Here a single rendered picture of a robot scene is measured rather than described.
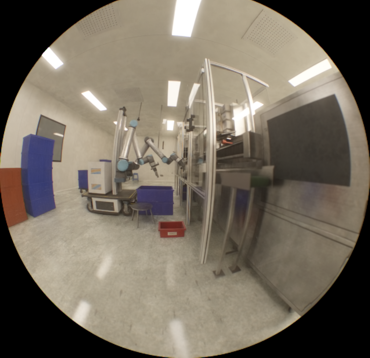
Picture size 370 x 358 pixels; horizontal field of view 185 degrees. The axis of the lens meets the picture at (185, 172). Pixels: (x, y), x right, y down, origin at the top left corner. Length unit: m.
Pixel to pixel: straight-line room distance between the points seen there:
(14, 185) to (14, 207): 0.30
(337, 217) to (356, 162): 0.20
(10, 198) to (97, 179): 1.62
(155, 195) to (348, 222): 1.97
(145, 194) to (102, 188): 0.71
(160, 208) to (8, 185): 2.53
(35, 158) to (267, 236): 2.81
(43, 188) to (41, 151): 0.60
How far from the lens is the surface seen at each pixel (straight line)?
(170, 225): 1.45
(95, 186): 1.99
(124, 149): 1.62
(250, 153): 0.69
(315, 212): 0.59
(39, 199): 2.42
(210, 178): 0.72
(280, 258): 0.74
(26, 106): 3.89
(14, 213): 2.32
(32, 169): 2.32
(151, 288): 0.89
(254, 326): 0.85
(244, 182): 0.53
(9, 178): 2.25
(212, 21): 2.03
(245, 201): 0.93
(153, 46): 2.26
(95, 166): 1.97
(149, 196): 1.83
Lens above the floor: 0.76
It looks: 2 degrees down
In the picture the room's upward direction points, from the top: 2 degrees clockwise
